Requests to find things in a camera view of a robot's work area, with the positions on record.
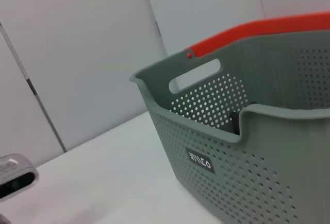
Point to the grey-green perforated storage bin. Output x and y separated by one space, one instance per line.
257 182

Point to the silver vented wrist camera box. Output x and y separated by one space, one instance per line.
15 175

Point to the glass teacup black base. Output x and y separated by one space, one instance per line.
236 122

